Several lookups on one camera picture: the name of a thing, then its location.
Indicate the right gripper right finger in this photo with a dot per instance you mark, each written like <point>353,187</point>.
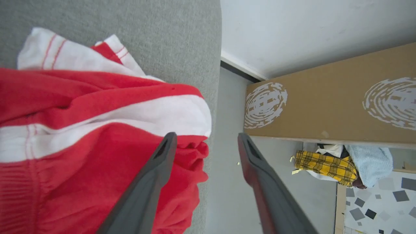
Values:
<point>273,201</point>

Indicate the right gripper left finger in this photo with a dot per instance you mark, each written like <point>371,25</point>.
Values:
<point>143,195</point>

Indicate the red garment white stripes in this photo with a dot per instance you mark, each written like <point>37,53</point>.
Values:
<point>81,146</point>

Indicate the dark brown garment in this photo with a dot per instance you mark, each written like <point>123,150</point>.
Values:
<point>359,184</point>

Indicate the yellow plaid cloth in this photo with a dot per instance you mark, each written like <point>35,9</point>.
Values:
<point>328,165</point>

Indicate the white cloth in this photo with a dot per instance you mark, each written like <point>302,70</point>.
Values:
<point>332,150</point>

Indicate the light blue towel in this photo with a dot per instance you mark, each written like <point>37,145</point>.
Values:
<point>373,162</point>

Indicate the cardboard box fingerprint print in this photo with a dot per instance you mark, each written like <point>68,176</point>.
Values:
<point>325,104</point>

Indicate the white baseboard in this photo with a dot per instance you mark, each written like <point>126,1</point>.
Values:
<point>242,67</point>

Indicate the grey fabric sofa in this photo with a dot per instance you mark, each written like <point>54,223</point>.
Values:
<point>162,32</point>

